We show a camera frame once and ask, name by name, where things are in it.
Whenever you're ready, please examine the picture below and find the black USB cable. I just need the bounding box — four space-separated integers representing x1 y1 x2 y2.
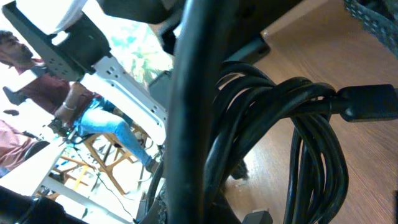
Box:
144 60 398 224

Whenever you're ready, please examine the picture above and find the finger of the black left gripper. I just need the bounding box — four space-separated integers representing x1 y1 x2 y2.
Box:
343 0 397 57

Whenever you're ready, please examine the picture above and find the person in pink shirt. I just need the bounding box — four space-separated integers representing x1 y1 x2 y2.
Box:
1 120 49 177

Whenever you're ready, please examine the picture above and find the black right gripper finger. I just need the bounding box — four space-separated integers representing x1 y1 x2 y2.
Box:
136 184 168 224

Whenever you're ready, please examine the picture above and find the wooden stool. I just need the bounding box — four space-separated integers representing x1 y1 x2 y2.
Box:
83 133 150 196

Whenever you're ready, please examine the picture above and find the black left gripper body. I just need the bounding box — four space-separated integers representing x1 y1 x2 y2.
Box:
98 0 302 58

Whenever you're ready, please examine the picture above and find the person in maroon shirt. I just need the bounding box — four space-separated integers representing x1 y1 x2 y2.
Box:
0 30 162 175

